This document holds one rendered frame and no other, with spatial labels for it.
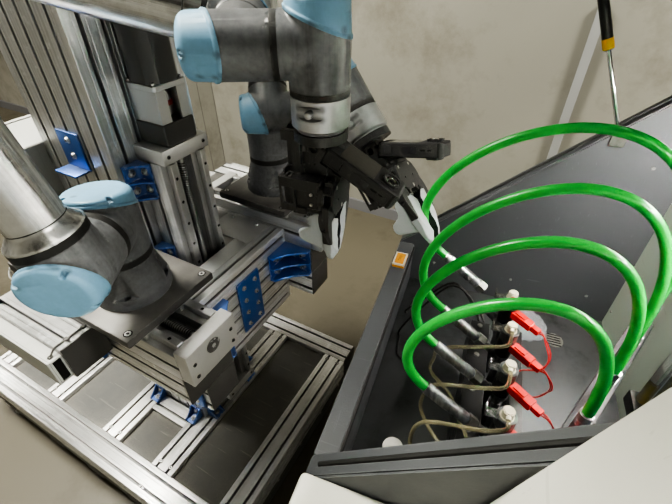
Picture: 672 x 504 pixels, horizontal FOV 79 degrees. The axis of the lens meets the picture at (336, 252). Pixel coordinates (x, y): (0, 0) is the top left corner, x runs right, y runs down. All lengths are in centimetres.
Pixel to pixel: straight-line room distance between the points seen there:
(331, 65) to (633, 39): 198
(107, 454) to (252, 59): 146
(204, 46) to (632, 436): 52
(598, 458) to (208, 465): 134
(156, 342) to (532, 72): 209
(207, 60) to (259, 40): 6
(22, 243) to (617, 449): 70
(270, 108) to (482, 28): 174
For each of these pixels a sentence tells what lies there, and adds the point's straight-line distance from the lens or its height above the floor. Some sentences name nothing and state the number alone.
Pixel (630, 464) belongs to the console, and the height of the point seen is 131.
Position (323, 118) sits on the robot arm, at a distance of 51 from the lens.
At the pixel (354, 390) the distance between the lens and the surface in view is 80.
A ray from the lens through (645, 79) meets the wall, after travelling 241.
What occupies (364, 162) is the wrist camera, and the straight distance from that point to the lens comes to 56.
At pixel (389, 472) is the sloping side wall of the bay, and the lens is 61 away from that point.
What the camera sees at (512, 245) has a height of 133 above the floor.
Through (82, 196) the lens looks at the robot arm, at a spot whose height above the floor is 127.
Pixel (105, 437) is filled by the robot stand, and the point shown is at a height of 23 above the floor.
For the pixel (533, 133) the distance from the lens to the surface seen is 64.
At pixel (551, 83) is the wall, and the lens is 241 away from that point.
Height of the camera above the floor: 162
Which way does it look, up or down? 38 degrees down
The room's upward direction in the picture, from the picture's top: straight up
